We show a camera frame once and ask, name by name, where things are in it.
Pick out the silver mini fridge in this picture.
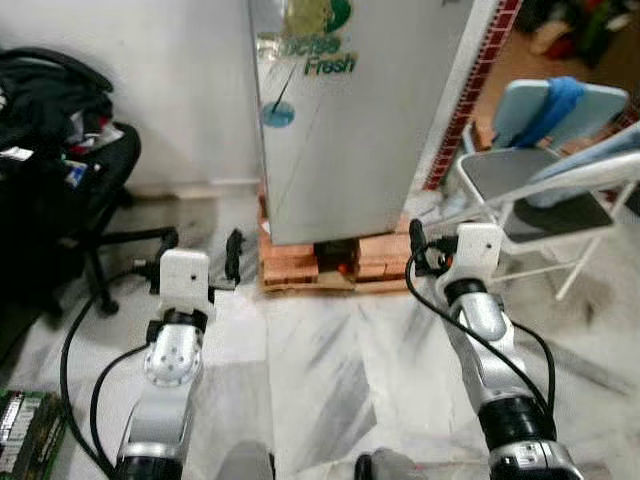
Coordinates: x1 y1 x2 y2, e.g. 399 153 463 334
247 0 479 247

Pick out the red brick stack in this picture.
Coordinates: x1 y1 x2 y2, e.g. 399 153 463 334
258 195 416 291

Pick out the white folding chair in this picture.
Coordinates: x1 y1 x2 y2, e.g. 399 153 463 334
455 80 640 301

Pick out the black office chair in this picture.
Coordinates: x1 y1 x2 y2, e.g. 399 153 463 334
0 120 181 346

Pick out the grey robot left leg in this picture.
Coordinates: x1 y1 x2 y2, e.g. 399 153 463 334
215 443 277 480

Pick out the grey robot leg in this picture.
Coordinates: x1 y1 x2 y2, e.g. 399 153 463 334
355 450 431 480
215 443 277 480

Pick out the light blue ironing board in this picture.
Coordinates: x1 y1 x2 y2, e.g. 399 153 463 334
520 120 640 211

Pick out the blue cloth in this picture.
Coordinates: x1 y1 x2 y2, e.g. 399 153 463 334
510 77 588 149

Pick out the grey robot right leg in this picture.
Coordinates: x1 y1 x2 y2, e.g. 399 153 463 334
355 450 431 480

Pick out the beige bag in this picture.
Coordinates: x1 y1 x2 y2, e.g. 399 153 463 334
530 20 573 57

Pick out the black bag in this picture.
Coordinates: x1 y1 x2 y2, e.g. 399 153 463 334
0 48 114 153

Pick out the green patterned box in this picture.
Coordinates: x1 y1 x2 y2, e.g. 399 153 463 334
0 390 67 479

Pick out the dark clothes pile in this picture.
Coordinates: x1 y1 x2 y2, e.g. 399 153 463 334
575 0 640 61

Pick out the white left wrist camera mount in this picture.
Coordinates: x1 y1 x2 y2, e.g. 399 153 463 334
158 250 215 311

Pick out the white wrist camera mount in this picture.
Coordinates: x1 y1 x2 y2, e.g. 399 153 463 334
453 223 504 281
158 250 215 311

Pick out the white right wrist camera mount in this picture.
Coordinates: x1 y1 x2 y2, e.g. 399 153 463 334
453 223 504 281

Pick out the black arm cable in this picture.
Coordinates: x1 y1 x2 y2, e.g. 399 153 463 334
89 345 151 473
405 245 557 413
59 262 161 473

